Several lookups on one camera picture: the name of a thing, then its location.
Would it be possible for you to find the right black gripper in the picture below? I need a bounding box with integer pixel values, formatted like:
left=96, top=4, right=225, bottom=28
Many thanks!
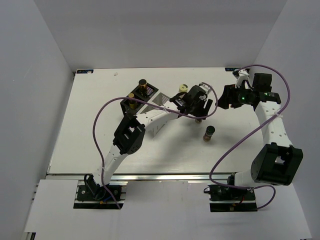
left=215, top=82, right=255, bottom=110

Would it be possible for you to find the amber bottle orange cap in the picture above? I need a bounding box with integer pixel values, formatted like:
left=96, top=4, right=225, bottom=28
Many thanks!
left=138, top=79, right=148, bottom=98

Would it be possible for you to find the yellow bottle gold cap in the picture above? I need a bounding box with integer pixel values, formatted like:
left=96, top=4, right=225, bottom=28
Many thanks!
left=128, top=92, right=137, bottom=110

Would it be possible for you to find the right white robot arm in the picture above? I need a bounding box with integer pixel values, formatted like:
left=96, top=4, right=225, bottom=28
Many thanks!
left=217, top=70, right=303, bottom=200

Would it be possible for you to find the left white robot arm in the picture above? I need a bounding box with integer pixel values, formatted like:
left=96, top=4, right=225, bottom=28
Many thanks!
left=84, top=82, right=214, bottom=200

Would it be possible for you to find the right blue table sticker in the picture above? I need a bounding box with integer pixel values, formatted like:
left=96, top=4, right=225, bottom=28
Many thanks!
left=224, top=67, right=237, bottom=72

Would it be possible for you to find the blue table sticker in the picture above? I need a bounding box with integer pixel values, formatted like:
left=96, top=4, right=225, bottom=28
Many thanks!
left=224, top=67, right=237, bottom=72
left=76, top=69, right=94, bottom=74

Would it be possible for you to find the white bottle yellow cap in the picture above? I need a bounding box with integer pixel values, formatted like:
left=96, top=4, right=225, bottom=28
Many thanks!
left=178, top=84, right=188, bottom=93

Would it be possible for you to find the white two-slot organizer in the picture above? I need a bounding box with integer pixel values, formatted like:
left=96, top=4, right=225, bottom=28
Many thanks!
left=139, top=92, right=176, bottom=139

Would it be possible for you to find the left blue table sticker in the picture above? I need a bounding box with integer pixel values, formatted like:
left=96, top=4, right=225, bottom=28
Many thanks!
left=76, top=69, right=94, bottom=74

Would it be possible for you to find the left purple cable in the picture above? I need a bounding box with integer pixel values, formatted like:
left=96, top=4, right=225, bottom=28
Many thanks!
left=92, top=81, right=220, bottom=209

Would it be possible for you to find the purple cable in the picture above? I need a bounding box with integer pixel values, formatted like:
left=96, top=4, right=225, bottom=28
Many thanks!
left=209, top=64, right=292, bottom=210
left=92, top=81, right=220, bottom=209

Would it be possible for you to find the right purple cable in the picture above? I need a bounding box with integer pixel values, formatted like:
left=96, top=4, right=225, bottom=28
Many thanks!
left=209, top=64, right=292, bottom=210

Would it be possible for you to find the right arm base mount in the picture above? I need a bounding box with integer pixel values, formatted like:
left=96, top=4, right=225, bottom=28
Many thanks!
left=203, top=184, right=258, bottom=213

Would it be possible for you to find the aluminium table front rail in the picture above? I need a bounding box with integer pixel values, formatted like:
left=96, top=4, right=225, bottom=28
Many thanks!
left=46, top=172, right=238, bottom=181

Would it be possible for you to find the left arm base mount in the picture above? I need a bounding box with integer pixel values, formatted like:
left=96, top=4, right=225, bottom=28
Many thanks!
left=73, top=182, right=126, bottom=210

